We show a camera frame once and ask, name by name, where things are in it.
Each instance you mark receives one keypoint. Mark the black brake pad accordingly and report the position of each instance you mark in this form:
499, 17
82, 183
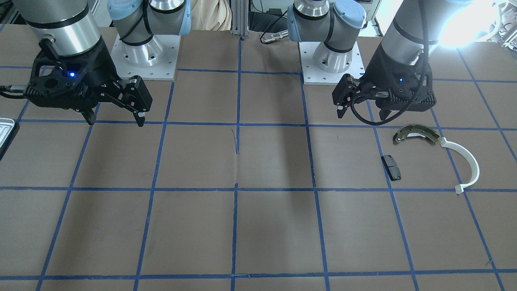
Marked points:
391, 167

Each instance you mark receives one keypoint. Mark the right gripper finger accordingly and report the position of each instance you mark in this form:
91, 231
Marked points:
131, 94
89, 115

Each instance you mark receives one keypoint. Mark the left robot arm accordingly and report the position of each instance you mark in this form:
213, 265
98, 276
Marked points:
336, 27

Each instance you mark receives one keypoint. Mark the olive brake shoe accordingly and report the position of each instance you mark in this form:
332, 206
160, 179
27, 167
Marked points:
416, 130

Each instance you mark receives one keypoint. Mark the white plastic tray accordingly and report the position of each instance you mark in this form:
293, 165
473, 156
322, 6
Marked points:
7, 127

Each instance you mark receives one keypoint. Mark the aluminium frame post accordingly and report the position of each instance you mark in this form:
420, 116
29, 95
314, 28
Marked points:
240, 18

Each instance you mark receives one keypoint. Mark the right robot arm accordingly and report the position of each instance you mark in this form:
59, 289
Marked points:
70, 25

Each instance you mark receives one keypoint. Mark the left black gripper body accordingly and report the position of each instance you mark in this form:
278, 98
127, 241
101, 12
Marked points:
377, 69

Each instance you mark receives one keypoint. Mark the silver cable connector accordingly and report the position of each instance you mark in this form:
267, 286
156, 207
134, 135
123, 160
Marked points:
274, 37

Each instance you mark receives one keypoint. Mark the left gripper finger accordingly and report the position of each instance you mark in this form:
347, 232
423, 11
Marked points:
346, 93
387, 116

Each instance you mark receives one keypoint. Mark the person in beige shirt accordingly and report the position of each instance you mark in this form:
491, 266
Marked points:
210, 15

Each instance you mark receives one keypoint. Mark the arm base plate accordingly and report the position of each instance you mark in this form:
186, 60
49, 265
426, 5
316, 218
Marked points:
155, 60
315, 76

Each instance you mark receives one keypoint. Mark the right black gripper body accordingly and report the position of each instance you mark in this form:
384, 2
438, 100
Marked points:
100, 68

